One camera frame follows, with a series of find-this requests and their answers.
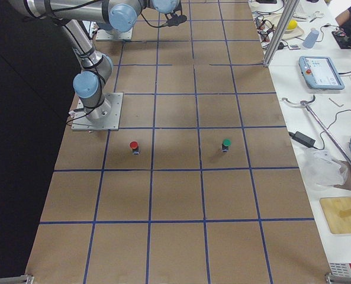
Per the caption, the translucent blue plastic cup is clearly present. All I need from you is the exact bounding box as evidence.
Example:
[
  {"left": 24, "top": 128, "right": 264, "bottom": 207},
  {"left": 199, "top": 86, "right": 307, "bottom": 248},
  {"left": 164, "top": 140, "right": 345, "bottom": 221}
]
[{"left": 302, "top": 28, "right": 320, "bottom": 49}]

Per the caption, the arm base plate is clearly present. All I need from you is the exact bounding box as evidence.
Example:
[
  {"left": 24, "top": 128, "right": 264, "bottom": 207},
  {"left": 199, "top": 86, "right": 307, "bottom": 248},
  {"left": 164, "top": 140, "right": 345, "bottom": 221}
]
[
  {"left": 95, "top": 28, "right": 133, "bottom": 41},
  {"left": 70, "top": 92, "right": 124, "bottom": 131}
]

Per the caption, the beige tray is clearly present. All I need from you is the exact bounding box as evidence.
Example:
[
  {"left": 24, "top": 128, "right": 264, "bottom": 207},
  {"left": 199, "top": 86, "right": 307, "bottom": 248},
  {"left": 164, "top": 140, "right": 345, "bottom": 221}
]
[{"left": 264, "top": 14, "right": 305, "bottom": 40}]

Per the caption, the red push button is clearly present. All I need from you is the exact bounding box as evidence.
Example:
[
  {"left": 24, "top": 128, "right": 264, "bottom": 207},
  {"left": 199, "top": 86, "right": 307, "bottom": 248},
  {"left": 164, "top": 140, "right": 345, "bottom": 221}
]
[{"left": 129, "top": 141, "right": 140, "bottom": 155}]

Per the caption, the black power adapter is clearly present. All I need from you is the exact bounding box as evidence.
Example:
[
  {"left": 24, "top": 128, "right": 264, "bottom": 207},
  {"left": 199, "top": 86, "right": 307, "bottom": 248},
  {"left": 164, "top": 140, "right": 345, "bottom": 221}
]
[{"left": 291, "top": 131, "right": 315, "bottom": 148}]

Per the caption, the green push button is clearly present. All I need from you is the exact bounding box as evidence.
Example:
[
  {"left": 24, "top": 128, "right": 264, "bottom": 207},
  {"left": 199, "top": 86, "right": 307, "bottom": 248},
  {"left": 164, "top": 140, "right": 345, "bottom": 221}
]
[{"left": 221, "top": 138, "right": 231, "bottom": 153}]

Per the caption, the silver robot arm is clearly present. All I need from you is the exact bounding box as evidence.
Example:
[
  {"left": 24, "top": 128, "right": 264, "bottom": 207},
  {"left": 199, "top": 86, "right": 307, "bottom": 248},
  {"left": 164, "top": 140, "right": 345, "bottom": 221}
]
[
  {"left": 10, "top": 1, "right": 187, "bottom": 122},
  {"left": 96, "top": 22, "right": 117, "bottom": 34}
]

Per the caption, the wooden cutting board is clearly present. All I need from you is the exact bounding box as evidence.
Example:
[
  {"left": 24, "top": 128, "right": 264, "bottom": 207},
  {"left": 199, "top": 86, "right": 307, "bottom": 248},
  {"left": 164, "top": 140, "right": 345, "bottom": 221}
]
[{"left": 320, "top": 197, "right": 351, "bottom": 234}]

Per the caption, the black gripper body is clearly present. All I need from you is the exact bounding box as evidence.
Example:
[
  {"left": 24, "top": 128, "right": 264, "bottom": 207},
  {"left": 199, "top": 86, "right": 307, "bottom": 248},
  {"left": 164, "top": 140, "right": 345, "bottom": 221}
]
[{"left": 165, "top": 12, "right": 187, "bottom": 26}]

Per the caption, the clear plastic bag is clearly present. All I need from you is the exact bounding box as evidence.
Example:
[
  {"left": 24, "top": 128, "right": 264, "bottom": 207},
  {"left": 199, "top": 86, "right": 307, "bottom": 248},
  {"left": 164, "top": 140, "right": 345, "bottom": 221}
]
[{"left": 297, "top": 148, "right": 349, "bottom": 191}]

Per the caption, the aluminium frame post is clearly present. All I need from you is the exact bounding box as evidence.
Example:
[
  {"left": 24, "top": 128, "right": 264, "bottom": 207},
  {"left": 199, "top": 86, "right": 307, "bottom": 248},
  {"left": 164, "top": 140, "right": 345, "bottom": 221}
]
[{"left": 263, "top": 0, "right": 299, "bottom": 67}]

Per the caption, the metal reacher stick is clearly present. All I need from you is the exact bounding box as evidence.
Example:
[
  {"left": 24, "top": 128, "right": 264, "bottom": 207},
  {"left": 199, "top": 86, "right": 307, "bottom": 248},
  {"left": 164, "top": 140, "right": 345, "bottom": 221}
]
[{"left": 281, "top": 95, "right": 351, "bottom": 167}]

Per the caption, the yellow lemon toy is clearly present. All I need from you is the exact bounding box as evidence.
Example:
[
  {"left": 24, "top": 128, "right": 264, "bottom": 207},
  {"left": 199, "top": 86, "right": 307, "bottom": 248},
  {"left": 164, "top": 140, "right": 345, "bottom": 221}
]
[{"left": 286, "top": 20, "right": 298, "bottom": 31}]

